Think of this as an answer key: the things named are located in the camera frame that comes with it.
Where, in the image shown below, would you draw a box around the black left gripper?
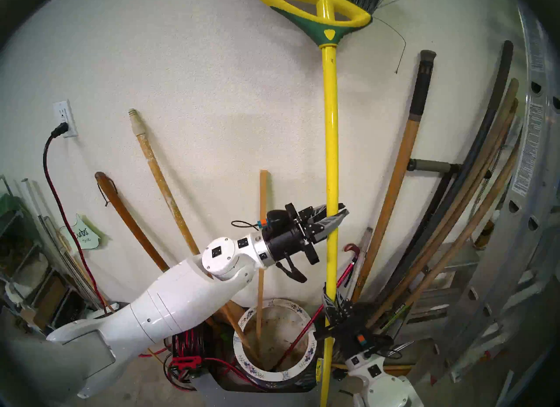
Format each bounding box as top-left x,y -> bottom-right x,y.
265,203 -> 350,265

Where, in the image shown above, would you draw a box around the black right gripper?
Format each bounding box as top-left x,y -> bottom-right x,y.
319,284 -> 385,358

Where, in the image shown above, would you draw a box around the yellow broom black bristles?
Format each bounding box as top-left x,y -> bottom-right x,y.
243,0 -> 438,407

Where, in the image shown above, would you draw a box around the white floral ceramic pot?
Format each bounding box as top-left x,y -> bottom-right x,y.
233,298 -> 319,389

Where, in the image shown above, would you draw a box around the red walking cane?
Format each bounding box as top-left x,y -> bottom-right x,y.
276,243 -> 360,369

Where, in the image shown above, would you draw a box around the grey flat wooden stake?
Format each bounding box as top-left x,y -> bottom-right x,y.
346,227 -> 373,299

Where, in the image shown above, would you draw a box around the thin flat wooden stick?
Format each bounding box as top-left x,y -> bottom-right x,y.
256,170 -> 268,355

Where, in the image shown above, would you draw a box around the brown wooden board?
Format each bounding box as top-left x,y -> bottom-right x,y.
221,300 -> 245,326

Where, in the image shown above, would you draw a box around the black tool olive grip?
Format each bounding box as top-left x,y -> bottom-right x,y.
385,158 -> 461,288

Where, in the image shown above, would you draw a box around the grey metal step stool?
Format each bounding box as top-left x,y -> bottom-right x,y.
411,242 -> 482,319

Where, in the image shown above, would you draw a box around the paint-spattered wooden pole threaded tip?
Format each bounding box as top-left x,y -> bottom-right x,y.
128,109 -> 259,358

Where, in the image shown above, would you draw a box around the brown bottle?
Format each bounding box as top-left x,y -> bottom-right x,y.
475,220 -> 499,250

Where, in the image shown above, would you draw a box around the long bare wooden pole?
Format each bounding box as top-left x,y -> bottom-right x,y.
409,131 -> 523,299
372,99 -> 519,339

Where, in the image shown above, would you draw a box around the aluminium ladder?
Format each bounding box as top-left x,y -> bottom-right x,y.
431,0 -> 560,382

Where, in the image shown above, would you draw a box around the mint green name sign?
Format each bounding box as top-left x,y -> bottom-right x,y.
60,213 -> 101,250

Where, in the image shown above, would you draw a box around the grey metal rod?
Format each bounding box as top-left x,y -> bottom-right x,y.
37,215 -> 105,312

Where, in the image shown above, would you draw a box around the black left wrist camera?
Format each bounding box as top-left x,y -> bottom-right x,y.
262,210 -> 293,232

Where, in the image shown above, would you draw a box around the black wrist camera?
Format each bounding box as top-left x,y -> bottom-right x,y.
352,329 -> 379,354
262,210 -> 293,232

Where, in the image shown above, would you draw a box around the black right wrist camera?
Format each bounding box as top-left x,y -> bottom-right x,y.
352,329 -> 379,354

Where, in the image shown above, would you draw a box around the yellow handled garden tool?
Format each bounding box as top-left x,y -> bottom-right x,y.
315,357 -> 414,378

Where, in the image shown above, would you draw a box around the wooden handle black grip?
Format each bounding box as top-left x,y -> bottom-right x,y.
350,50 -> 437,304

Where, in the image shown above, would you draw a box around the red black cord reel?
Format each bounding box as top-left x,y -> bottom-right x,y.
164,327 -> 221,393

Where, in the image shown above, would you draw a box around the dark brown handle green band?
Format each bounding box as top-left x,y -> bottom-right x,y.
95,172 -> 170,273

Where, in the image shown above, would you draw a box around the bundle of leaning handles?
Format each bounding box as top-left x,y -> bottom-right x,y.
371,78 -> 519,326

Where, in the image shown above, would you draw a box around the bundle of long tool handles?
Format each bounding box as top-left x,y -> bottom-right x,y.
372,40 -> 514,312

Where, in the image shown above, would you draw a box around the red black power cord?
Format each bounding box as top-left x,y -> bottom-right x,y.
42,123 -> 110,312

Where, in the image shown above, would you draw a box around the white wall outlet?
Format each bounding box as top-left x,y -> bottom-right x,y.
53,100 -> 79,138

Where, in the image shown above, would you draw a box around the grey wire shelf rack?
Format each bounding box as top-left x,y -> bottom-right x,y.
0,175 -> 92,354

